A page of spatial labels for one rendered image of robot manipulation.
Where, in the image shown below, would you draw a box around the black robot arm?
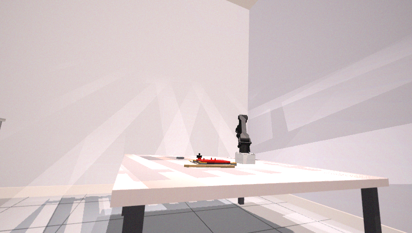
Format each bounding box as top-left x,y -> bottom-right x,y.
236,115 -> 251,153

